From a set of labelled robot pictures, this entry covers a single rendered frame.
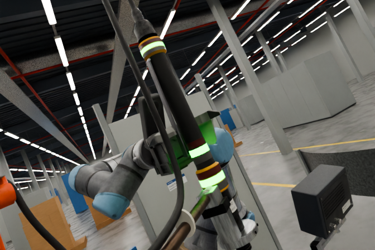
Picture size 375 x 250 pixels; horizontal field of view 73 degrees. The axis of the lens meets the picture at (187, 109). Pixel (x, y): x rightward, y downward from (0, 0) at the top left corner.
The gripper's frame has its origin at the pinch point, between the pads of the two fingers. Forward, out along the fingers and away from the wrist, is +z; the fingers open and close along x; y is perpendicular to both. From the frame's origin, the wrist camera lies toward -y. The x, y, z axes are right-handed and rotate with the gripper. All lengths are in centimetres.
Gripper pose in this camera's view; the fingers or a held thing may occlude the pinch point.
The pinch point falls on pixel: (194, 119)
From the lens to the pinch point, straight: 41.3
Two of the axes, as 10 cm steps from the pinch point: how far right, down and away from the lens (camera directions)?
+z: 4.8, -2.9, -8.3
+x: -7.7, 3.1, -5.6
